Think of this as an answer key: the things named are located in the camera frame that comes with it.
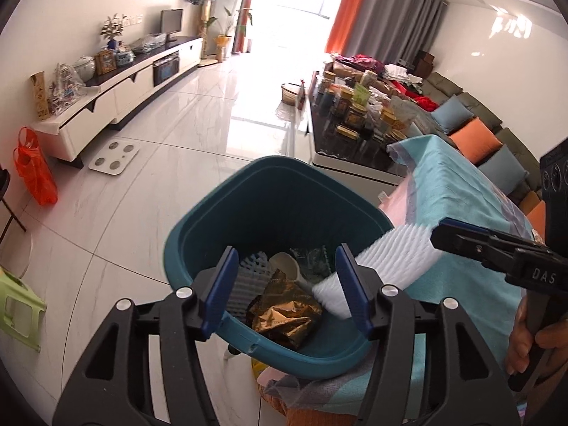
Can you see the blue white porcelain jar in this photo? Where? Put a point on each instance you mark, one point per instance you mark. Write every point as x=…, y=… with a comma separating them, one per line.
x=125, y=57

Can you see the red cloth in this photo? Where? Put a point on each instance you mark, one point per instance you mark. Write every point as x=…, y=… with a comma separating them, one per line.
x=419, y=100

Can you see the blue cushion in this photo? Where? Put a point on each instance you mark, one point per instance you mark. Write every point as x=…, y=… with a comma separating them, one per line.
x=503, y=171
x=452, y=115

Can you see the wicker basket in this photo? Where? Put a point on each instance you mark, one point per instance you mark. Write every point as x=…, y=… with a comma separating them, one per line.
x=293, y=94

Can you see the orange plastic bag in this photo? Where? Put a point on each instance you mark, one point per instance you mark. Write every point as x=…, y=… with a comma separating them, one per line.
x=37, y=173

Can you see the clear plastic bag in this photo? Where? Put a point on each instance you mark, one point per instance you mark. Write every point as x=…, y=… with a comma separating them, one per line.
x=148, y=43

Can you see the beige snack bag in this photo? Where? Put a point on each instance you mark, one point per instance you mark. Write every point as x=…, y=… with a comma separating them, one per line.
x=404, y=115

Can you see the white foam fruit net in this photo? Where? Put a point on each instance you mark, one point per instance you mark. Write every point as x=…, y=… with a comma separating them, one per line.
x=390, y=257
x=248, y=284

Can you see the golden wrapper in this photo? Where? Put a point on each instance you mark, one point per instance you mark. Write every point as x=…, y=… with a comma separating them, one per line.
x=284, y=324
x=284, y=290

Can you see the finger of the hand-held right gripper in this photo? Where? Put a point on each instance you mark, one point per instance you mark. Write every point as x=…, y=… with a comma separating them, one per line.
x=466, y=224
x=461, y=239

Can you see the green printed clear wrapper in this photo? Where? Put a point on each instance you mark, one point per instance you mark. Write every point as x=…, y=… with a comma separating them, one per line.
x=313, y=262

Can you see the white lidded jar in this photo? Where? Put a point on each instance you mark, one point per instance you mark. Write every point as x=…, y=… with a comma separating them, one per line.
x=84, y=69

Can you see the person's right hand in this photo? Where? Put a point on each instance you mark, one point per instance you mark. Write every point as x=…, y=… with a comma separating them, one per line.
x=517, y=341

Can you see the green sofa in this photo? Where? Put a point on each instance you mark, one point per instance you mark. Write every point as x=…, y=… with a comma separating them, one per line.
x=510, y=142

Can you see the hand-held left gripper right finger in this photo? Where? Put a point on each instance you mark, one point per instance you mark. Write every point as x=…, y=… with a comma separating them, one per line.
x=355, y=293

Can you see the tall golden box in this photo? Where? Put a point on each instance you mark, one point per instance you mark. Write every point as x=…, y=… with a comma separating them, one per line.
x=40, y=95

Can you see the white bathroom scale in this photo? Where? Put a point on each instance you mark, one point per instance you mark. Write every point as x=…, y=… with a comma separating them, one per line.
x=113, y=157

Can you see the teal plastic trash bin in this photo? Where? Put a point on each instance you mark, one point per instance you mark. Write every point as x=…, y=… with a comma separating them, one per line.
x=275, y=195

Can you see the green plastic stool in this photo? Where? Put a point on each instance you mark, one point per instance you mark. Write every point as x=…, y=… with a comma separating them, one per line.
x=17, y=315

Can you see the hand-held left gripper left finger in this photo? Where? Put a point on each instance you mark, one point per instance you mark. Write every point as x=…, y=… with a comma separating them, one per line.
x=219, y=293

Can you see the purple clothes pile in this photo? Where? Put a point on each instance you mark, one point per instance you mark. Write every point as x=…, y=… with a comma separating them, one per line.
x=357, y=63

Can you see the dark topped coffee table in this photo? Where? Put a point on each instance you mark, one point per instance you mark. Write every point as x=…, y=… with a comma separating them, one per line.
x=355, y=166

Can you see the black monitor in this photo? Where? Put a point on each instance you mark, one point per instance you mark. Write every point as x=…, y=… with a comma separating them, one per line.
x=171, y=22

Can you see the black metal stand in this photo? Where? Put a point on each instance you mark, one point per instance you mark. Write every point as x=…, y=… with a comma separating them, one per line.
x=11, y=213

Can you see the teal patterned tablecloth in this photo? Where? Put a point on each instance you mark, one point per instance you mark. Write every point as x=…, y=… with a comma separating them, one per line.
x=443, y=177

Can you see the picture frame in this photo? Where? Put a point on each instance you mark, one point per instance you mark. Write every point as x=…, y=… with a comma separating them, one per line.
x=105, y=62

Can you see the brown box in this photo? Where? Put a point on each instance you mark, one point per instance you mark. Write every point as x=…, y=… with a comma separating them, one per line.
x=424, y=62

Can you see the orange cushion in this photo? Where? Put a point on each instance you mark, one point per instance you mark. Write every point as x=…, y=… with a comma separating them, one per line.
x=475, y=142
x=534, y=215

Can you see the blue dotted paper cup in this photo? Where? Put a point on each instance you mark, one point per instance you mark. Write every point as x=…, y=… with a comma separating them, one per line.
x=286, y=266

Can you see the blue vase with flowers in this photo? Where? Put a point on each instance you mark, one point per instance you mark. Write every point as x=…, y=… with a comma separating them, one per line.
x=113, y=31

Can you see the group of jars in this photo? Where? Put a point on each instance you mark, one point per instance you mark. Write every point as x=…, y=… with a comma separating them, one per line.
x=350, y=115

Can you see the white clothes pile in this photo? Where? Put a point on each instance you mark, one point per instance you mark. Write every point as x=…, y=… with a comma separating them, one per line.
x=401, y=74

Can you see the white TV cabinet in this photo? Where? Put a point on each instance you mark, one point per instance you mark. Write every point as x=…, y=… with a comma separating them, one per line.
x=128, y=88

